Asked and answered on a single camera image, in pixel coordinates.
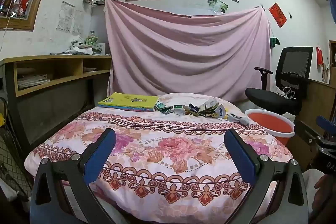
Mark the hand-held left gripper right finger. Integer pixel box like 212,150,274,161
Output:
210,129,309,224

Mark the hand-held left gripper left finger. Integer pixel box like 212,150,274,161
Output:
31,128,124,224

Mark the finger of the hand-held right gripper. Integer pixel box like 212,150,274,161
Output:
294,120,321,148
316,116,336,135

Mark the red plastic bucket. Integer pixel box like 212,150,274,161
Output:
245,109,296,146

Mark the grey white wrapper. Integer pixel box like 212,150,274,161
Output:
227,114,250,125

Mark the pile of wrappers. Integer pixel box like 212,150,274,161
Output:
184,99,227,119

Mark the green white packet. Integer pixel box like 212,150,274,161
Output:
155,101,172,115

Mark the person's right hand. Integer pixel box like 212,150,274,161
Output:
314,175,336,215

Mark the black office chair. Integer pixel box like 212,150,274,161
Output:
245,46,314,116

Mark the blue spine book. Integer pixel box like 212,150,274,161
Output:
98,105,155,112

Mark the floral pink quilt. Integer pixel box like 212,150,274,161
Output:
24,93,293,222

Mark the red hanging ornament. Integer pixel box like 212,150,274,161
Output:
316,46,324,66

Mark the wooden shelf desk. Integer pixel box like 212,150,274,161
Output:
0,55,113,161

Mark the pile of loose papers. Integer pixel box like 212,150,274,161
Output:
50,39,107,56

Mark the glass jar with green contents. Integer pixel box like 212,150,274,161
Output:
84,30,99,46

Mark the red paper decoration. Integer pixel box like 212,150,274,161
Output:
268,3,287,28

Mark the pink hanging sheet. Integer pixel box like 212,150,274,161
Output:
104,0,272,102

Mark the light green photo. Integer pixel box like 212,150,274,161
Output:
215,0,229,13

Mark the white cable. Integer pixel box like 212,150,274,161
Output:
277,86,296,98

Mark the black wire mesh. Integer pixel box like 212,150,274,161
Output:
0,98,29,201

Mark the white printed wall paper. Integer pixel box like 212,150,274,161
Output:
72,10,86,35

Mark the wall calendar sheet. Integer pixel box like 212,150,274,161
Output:
56,1,75,33

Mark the wire wall rack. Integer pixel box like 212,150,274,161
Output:
83,0,109,7

